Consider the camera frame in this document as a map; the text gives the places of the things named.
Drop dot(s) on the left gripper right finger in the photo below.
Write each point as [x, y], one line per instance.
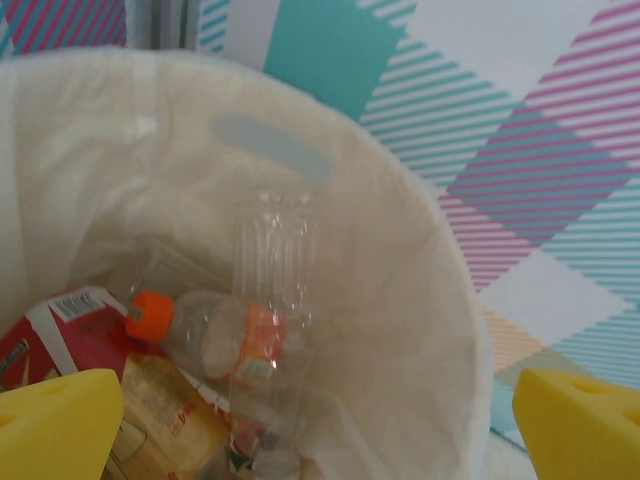
[585, 435]

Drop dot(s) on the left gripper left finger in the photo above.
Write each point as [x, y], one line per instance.
[50, 430]

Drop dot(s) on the red label amber bottle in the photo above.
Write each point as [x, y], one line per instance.
[75, 340]

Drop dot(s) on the orange cap orange label bottle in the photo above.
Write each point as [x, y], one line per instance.
[150, 312]

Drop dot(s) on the clear ribbed bottle white cap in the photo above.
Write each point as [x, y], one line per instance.
[275, 250]

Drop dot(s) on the white trash bin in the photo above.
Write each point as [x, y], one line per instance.
[100, 175]

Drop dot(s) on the cream round waste bin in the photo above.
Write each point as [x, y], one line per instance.
[410, 225]

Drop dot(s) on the aluminium frame post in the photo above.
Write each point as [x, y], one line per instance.
[172, 22]

